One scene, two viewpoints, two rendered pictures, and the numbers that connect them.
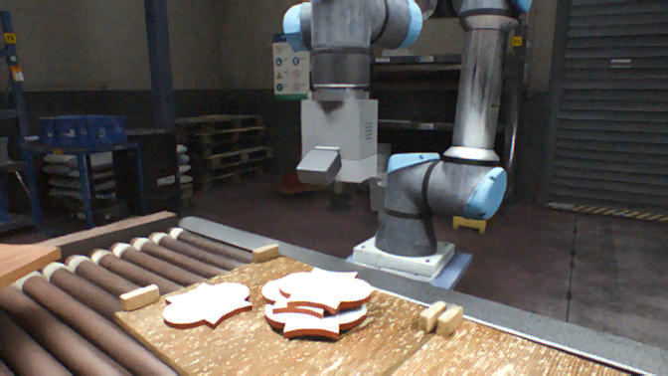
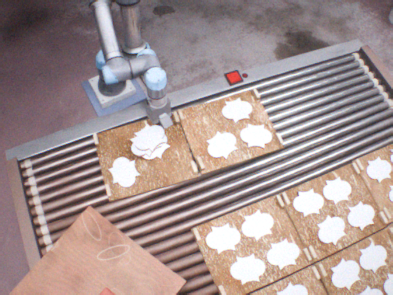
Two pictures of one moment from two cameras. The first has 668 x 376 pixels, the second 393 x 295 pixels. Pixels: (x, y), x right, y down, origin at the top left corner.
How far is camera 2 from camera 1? 1.58 m
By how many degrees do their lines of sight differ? 65
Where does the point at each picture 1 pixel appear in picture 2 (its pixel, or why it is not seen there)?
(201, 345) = (147, 181)
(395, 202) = not seen: hidden behind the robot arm
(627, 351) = (212, 86)
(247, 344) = (154, 169)
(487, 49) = (136, 13)
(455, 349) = (190, 123)
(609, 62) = not seen: outside the picture
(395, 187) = not seen: hidden behind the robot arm
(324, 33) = (161, 95)
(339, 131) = (165, 109)
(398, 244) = (118, 90)
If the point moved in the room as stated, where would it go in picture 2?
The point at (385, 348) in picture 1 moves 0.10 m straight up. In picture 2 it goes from (178, 138) to (178, 126)
